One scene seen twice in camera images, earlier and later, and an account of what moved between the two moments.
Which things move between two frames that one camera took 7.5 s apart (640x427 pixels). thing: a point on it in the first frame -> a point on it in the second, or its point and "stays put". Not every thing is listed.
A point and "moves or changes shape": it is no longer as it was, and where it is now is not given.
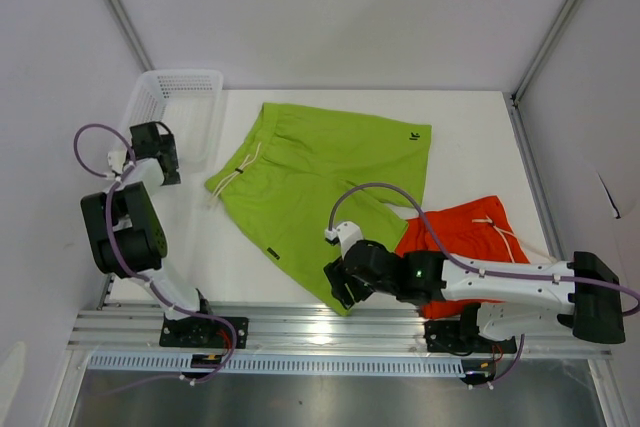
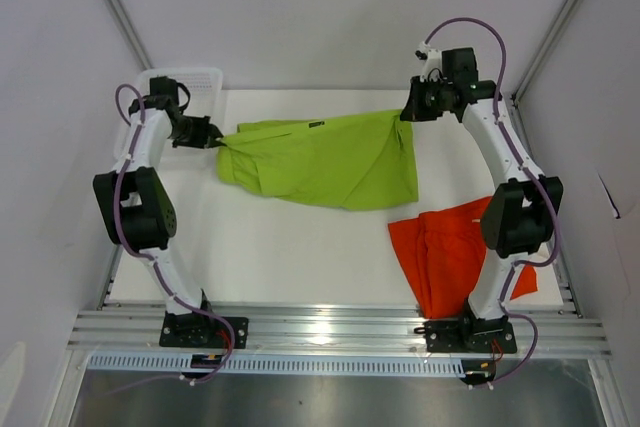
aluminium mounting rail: [330, 333] stays put
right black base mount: [461, 337] stays put
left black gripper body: [168, 147] -> [191, 133]
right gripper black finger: [334, 271] -> [418, 107]
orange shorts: [481, 231] stays put
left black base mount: [202, 332] stays put
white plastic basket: [189, 100] stays put
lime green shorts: [287, 181] moves or changes shape
